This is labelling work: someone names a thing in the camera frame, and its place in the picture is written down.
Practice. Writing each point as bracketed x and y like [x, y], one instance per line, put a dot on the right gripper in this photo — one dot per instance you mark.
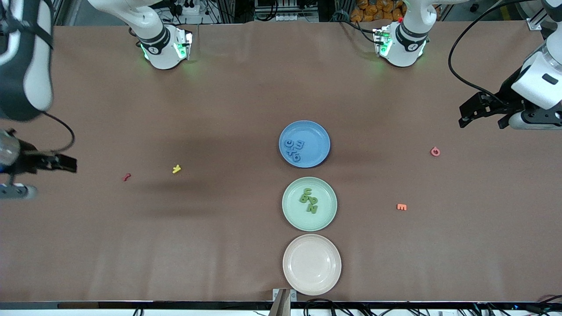
[27, 160]

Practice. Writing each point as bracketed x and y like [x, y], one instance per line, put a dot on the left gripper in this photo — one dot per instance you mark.
[509, 100]

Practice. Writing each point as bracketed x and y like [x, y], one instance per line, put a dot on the blue number six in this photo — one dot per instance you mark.
[297, 156]

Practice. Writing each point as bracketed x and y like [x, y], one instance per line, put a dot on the green letter N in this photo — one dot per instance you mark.
[311, 209]

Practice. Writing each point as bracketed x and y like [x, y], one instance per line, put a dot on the green letter B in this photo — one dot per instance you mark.
[304, 199]

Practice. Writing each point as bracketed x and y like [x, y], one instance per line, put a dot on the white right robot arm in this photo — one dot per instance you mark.
[37, 66]

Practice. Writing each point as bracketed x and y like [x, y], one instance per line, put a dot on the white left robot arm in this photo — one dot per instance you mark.
[408, 39]

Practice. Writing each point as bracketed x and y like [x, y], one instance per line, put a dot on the red letter D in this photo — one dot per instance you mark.
[432, 151]

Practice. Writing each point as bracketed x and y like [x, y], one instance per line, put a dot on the dark red letter J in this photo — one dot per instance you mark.
[126, 177]

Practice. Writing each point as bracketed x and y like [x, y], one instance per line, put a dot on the yellow letter Y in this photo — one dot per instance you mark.
[176, 168]

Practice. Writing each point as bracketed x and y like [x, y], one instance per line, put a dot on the orange objects pile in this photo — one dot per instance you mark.
[373, 11]

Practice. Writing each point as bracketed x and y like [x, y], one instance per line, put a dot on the blue plate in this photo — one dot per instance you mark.
[314, 136]

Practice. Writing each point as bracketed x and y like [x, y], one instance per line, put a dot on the brown table cover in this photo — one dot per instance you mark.
[219, 245]

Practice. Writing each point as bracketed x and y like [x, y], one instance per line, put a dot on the white power strip with plugs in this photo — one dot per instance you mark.
[193, 12]

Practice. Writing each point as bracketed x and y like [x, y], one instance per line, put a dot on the long white power strip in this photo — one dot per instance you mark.
[298, 17]

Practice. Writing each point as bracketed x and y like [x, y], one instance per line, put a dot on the light green plate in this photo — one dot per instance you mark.
[294, 215]

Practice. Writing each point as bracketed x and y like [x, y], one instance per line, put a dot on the pale pink plate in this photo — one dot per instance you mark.
[311, 264]

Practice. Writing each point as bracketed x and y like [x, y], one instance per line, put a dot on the aluminium frame profile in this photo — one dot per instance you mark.
[535, 24]

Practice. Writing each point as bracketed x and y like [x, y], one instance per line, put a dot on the black table edge rail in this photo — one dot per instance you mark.
[131, 304]

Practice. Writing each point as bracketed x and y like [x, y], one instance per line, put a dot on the metal table edge bracket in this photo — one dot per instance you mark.
[281, 303]

